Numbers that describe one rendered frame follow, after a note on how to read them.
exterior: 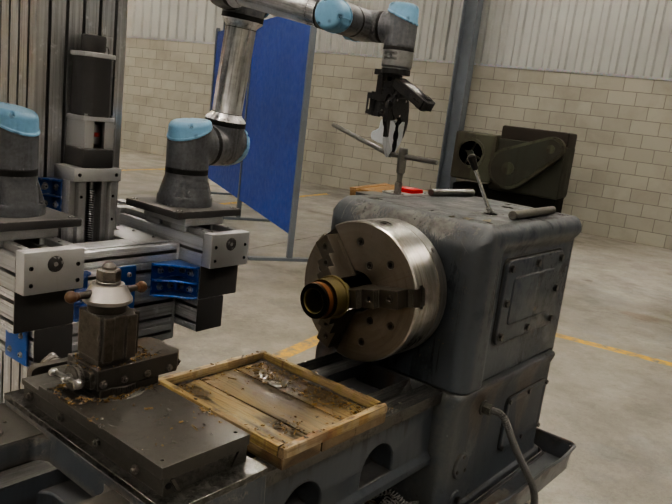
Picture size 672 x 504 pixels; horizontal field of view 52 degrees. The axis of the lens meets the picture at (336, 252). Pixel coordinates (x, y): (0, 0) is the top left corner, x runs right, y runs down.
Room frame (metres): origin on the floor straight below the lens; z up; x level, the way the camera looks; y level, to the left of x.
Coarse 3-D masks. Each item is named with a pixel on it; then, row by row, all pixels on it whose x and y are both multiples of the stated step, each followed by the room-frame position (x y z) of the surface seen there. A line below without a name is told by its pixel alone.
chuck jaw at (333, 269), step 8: (336, 232) 1.53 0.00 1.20; (320, 240) 1.50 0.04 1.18; (328, 240) 1.48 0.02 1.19; (336, 240) 1.50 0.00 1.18; (320, 248) 1.50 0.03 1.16; (328, 248) 1.48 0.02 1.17; (336, 248) 1.48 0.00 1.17; (344, 248) 1.50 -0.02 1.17; (328, 256) 1.46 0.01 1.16; (336, 256) 1.47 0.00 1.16; (344, 256) 1.49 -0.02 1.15; (320, 264) 1.47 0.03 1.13; (328, 264) 1.45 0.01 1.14; (336, 264) 1.45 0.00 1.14; (344, 264) 1.47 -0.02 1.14; (320, 272) 1.44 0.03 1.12; (328, 272) 1.43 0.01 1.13; (336, 272) 1.44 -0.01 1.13; (344, 272) 1.46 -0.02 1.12; (352, 272) 1.47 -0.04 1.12; (360, 272) 1.49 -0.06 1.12; (344, 280) 1.47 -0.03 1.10
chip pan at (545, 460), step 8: (544, 456) 1.89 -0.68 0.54; (552, 456) 1.89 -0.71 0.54; (536, 464) 1.83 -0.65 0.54; (544, 464) 1.84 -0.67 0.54; (520, 472) 1.77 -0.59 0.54; (536, 472) 1.79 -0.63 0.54; (512, 480) 1.72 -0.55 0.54; (520, 480) 1.73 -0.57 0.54; (504, 488) 1.68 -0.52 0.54; (512, 488) 1.68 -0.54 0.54; (496, 496) 1.63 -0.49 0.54; (504, 496) 1.64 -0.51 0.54
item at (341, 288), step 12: (324, 276) 1.42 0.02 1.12; (336, 276) 1.41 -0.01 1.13; (312, 288) 1.37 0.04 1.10; (324, 288) 1.36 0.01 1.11; (336, 288) 1.37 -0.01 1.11; (300, 300) 1.38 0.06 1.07; (312, 300) 1.40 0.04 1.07; (324, 300) 1.34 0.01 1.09; (336, 300) 1.36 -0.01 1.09; (348, 300) 1.38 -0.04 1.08; (312, 312) 1.36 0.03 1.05; (324, 312) 1.34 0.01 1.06; (336, 312) 1.37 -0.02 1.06
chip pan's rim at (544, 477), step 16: (544, 432) 1.94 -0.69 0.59; (544, 448) 1.92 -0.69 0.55; (560, 448) 1.90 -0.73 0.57; (528, 464) 1.82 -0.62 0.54; (560, 464) 1.81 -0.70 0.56; (544, 480) 1.73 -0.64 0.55; (384, 496) 1.55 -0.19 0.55; (480, 496) 1.60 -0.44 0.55; (512, 496) 1.54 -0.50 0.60; (528, 496) 1.66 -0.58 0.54
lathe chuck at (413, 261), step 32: (352, 224) 1.50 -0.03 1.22; (320, 256) 1.55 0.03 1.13; (352, 256) 1.49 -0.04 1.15; (384, 256) 1.44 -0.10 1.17; (416, 256) 1.43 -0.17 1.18; (416, 288) 1.38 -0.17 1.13; (352, 320) 1.48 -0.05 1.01; (384, 320) 1.42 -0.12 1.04; (416, 320) 1.39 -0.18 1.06; (352, 352) 1.47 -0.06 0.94; (384, 352) 1.42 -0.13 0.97
